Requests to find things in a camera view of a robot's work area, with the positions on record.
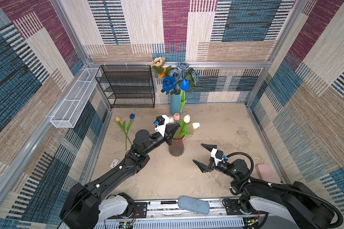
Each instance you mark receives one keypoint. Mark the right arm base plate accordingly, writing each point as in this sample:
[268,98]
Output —
[234,207]

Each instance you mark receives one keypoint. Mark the blue tulip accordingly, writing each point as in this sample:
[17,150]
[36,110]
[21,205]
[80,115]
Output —
[184,85]
[132,117]

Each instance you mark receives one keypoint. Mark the pink tulip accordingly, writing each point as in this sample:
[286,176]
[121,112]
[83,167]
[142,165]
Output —
[176,120]

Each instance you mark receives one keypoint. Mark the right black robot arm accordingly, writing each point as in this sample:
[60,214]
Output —
[294,202]

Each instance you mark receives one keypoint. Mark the dark blue rose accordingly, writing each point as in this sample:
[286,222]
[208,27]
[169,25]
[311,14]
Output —
[169,85]

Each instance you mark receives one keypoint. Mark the light blue rose bunch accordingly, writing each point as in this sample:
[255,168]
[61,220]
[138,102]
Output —
[183,72]

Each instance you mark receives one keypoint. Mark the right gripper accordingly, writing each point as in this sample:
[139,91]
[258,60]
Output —
[204,168]

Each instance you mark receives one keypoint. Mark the blue-grey sponge pad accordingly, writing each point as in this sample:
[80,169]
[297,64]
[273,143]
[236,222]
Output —
[194,205]

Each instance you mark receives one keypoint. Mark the white slotted cable duct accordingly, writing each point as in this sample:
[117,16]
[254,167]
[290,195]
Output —
[212,223]

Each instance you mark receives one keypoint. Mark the pink rectangular pad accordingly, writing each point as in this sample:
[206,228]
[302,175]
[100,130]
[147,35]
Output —
[265,173]

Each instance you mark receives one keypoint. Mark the orange marigold flower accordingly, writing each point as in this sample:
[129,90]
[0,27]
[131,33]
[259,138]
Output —
[162,75]

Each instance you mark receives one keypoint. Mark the yellow tulip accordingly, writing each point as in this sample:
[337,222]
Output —
[122,126]

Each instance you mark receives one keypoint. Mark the teal ceramic vase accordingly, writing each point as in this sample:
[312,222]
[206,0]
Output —
[175,104]

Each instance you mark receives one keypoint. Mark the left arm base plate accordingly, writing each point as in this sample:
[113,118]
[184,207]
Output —
[137,210]

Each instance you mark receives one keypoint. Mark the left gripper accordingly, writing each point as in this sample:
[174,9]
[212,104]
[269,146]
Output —
[167,136]

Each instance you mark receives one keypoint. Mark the black wire shelf rack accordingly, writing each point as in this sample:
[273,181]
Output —
[127,86]

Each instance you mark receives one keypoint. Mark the dark red glass vase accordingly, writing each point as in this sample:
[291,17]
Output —
[177,147]

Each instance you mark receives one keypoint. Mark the cream sunflower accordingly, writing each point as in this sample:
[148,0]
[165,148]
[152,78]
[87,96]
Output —
[157,65]

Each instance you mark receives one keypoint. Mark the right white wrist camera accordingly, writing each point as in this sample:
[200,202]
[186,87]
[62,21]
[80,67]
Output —
[218,156]

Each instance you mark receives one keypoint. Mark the small white paper tag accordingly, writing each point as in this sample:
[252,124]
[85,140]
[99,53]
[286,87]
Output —
[114,163]

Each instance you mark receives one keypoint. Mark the white mesh wall basket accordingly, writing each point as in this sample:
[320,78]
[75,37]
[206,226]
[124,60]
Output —
[71,108]

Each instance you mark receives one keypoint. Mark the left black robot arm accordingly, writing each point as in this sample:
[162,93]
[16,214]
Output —
[81,208]

